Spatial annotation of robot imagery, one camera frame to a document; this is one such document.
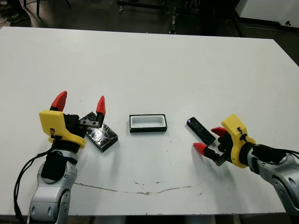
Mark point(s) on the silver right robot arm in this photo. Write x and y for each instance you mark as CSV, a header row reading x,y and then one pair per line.
x,y
280,177

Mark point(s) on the black metal cart frame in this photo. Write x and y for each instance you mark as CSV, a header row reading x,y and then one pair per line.
x,y
140,4

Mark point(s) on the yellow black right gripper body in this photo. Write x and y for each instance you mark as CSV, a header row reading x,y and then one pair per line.
x,y
237,140

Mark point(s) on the black metal chair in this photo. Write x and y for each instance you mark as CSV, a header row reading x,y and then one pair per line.
x,y
37,9

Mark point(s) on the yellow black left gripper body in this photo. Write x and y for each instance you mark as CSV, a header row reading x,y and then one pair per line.
x,y
53,123

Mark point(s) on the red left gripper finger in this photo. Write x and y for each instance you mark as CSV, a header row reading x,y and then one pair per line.
x,y
101,105
60,100

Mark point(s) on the white cabinet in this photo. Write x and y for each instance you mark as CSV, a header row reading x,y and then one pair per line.
x,y
268,9

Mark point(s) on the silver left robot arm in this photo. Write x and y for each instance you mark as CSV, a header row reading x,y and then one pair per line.
x,y
46,198

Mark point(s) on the metal pole with caster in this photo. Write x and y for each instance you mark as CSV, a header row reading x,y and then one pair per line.
x,y
173,22

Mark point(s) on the slim black camera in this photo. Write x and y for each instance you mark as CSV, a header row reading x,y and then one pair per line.
x,y
201,129

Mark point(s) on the person's dark shoe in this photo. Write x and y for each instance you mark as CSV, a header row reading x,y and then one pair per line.
x,y
16,18

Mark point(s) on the black box with white insert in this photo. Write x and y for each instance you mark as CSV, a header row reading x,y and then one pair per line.
x,y
149,121

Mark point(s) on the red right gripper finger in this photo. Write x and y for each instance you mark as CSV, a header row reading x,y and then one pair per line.
x,y
201,147
218,130

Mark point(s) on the small black knob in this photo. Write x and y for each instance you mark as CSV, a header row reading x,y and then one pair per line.
x,y
287,23

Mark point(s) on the glossy black box lid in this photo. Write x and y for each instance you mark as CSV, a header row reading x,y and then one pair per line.
x,y
105,137

